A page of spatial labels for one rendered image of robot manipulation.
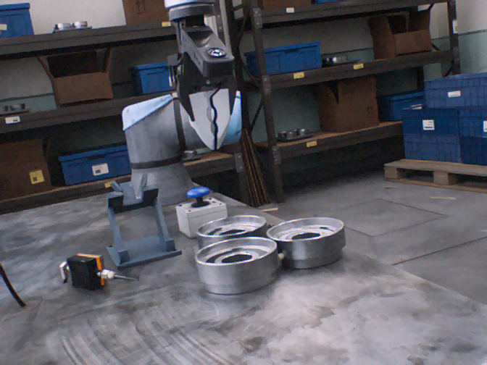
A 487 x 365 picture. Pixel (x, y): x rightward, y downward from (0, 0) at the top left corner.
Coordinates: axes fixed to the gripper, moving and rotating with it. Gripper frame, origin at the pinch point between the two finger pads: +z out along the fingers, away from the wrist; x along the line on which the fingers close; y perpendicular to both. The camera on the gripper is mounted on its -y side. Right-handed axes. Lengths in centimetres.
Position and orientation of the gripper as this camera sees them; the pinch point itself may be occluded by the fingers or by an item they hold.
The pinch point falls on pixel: (215, 141)
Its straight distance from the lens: 89.3
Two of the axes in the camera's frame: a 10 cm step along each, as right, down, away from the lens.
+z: 1.4, 9.7, 1.9
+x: -9.2, 2.0, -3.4
